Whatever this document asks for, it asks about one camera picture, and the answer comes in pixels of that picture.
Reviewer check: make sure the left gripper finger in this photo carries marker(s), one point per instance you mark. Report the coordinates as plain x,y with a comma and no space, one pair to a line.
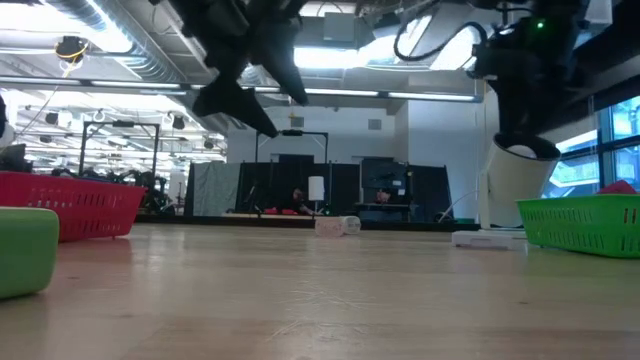
280,60
230,102

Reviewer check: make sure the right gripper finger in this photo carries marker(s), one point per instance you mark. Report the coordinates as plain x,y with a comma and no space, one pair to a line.
522,110

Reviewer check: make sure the red ribbed charger block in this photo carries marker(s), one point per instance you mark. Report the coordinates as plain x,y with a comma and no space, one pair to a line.
619,188

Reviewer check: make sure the pink charger block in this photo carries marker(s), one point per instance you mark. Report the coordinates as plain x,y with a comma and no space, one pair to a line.
329,226

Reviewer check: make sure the green charger block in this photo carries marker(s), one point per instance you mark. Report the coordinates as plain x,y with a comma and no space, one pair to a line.
25,255

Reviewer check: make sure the black ceiling spotlight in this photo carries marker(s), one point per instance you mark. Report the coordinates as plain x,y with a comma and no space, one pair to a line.
178,122

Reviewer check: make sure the grey ceiling box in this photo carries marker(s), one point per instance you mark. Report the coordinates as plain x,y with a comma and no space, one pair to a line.
340,27

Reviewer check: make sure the long ceiling light strip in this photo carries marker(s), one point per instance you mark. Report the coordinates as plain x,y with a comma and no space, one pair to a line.
350,92

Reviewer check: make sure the grey cloth screen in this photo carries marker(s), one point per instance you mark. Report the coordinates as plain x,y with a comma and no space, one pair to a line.
215,185

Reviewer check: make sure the person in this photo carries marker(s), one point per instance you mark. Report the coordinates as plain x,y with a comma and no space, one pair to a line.
298,200
383,196

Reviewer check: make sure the white cylinder lamp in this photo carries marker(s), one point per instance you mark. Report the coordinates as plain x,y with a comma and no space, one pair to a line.
316,188

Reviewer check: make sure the black partition panel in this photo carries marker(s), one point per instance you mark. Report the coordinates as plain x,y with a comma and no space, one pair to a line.
430,190

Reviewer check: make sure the green plastic basket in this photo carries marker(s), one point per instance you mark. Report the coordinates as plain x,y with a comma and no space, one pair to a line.
575,225

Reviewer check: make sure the white flat charger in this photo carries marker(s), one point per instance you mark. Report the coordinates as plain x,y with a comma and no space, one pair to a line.
480,240

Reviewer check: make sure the black curtain partition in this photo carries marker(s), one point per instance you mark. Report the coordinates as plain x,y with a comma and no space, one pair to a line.
345,190

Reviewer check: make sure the red plastic basket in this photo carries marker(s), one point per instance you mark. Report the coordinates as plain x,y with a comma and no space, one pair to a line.
75,210

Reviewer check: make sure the black background equipment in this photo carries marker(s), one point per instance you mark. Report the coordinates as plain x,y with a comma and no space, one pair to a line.
12,159

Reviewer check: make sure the black frame stand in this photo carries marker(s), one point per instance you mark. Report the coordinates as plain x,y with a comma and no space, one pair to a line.
310,132
120,123

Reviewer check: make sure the glass window wall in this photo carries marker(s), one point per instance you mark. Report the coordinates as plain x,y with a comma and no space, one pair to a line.
625,120

